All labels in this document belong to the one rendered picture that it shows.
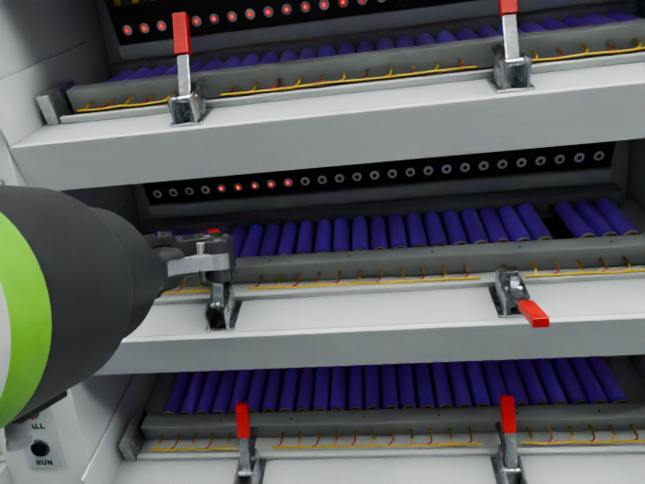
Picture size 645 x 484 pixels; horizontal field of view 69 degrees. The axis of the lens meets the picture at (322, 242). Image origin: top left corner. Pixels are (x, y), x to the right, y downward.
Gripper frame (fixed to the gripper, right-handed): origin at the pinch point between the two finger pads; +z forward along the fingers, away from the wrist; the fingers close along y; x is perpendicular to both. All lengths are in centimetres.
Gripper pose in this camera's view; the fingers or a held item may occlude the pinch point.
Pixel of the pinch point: (204, 249)
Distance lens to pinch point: 43.2
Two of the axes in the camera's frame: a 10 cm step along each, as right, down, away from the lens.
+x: -0.8, -10.0, -0.6
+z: 1.2, -0.7, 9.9
